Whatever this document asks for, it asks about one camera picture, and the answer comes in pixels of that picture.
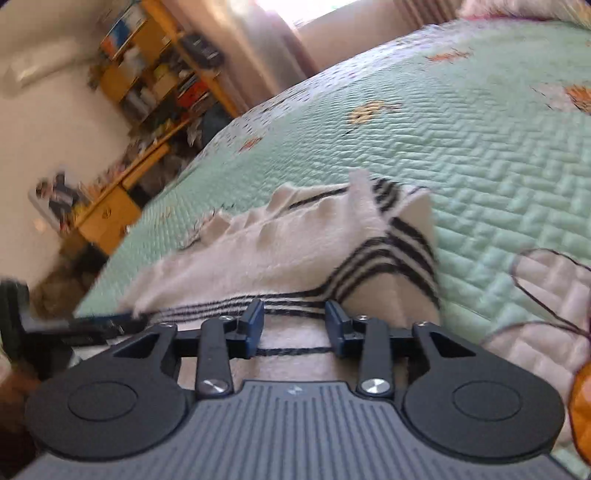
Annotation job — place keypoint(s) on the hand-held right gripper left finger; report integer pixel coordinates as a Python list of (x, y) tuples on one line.
[(251, 330)]

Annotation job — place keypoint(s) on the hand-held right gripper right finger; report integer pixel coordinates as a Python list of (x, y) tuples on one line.
[(338, 330)]

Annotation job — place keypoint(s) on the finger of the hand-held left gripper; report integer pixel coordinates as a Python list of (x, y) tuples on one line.
[(111, 325)]

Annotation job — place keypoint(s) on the white black-striped knit sweater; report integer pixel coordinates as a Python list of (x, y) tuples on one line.
[(286, 254)]

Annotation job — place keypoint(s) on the brown fuzzy cloth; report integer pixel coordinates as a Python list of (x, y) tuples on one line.
[(69, 281)]

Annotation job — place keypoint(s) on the yellow wooden desk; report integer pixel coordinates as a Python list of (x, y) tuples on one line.
[(111, 217)]

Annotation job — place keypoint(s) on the blue bag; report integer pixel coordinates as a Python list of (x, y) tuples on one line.
[(216, 123)]

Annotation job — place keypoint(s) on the green quilted bedspread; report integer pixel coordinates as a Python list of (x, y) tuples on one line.
[(461, 147)]

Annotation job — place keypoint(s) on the white air conditioner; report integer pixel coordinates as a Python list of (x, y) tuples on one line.
[(41, 67)]

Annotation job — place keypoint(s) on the cluttered wooden bookshelf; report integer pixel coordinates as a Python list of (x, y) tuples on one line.
[(152, 69)]

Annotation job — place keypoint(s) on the pink curtain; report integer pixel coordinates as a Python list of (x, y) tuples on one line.
[(425, 11), (258, 50)]

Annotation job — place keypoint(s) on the black hanging bag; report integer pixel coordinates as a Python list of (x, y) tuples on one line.
[(203, 50)]

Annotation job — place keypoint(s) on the bright window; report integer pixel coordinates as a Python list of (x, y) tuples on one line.
[(323, 9)]

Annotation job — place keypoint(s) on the floral pink pillow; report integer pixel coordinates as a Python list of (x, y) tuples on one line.
[(526, 9)]

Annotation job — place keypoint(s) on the wall poster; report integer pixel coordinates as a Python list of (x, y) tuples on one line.
[(60, 201)]

